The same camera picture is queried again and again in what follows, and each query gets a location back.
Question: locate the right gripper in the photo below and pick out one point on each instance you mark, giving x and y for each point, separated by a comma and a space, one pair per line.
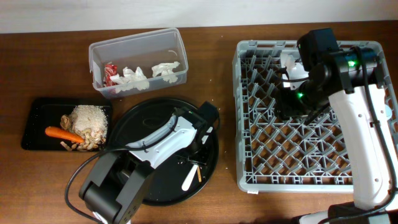
284, 109

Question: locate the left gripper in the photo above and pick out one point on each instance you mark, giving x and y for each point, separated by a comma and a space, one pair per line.
203, 159

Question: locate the wooden chopstick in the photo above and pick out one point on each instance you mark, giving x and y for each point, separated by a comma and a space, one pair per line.
199, 174

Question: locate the white plastic fork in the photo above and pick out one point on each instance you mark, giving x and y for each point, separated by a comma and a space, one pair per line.
189, 178

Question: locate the grey plate with food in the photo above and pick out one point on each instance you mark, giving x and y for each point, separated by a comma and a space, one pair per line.
294, 71

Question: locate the white tissue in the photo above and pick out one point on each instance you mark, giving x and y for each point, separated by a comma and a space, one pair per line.
165, 70

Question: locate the white napkin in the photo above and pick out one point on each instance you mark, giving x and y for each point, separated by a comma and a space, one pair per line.
130, 80

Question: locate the red candy wrapper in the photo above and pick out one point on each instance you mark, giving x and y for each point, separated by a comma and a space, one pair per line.
110, 70

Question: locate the brown mushroom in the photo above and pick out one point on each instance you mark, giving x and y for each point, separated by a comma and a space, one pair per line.
66, 123

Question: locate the orange carrot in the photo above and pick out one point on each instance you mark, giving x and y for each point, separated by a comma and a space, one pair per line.
63, 134

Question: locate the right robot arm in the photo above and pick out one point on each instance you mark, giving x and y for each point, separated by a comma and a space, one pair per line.
354, 84

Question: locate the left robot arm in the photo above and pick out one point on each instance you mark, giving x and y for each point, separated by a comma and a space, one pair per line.
121, 176

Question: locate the grey dishwasher rack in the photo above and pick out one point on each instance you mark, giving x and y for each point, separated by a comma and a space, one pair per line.
275, 155

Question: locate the round black tray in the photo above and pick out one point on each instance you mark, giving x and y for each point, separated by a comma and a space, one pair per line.
142, 120

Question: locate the clear plastic bin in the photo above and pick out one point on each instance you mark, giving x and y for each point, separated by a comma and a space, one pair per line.
143, 50

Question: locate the rice and peanut pile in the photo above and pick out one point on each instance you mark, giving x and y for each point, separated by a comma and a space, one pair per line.
90, 123

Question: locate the black rectangular tray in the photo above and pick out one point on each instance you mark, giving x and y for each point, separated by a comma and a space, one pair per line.
47, 112

